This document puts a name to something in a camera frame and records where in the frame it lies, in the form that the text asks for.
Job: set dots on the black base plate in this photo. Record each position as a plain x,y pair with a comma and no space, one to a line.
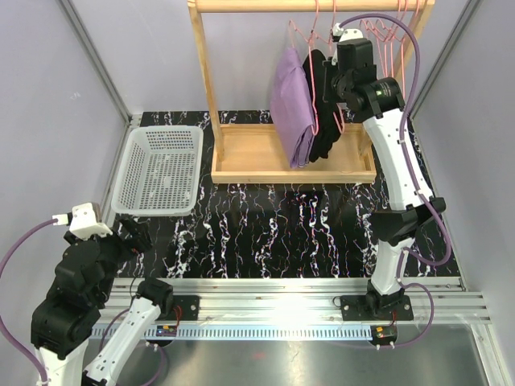
177,307
360,308

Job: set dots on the white plastic basket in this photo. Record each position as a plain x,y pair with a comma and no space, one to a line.
159,171

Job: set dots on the pink hanger holding purple trousers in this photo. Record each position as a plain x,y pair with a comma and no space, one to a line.
293,31

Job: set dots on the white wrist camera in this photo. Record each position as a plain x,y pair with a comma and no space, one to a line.
84,219
340,34

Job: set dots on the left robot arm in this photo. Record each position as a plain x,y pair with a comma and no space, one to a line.
62,324

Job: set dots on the black trousers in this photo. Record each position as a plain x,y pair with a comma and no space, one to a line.
328,132

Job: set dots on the wooden clothes rack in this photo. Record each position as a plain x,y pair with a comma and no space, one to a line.
251,153

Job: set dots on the empty pink hanger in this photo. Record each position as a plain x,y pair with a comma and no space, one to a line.
402,16
372,30
402,60

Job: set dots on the aluminium mounting rail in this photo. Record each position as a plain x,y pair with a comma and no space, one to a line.
309,309

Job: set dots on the pink hanger of black trousers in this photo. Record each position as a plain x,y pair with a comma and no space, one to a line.
338,115

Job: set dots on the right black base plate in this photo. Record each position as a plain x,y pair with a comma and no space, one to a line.
360,308

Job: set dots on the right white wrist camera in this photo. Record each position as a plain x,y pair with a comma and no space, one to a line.
340,34

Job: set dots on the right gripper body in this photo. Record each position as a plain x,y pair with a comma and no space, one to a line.
334,81

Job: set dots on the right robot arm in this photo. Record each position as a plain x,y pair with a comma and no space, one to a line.
378,104

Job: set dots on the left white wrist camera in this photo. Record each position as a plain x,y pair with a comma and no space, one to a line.
84,219

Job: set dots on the purple trousers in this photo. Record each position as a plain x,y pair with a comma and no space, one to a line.
291,109

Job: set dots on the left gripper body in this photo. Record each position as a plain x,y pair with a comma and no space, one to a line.
116,249

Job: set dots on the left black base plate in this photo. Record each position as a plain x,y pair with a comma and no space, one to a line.
177,307

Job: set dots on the black marble pattern mat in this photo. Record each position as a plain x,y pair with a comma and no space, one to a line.
262,231

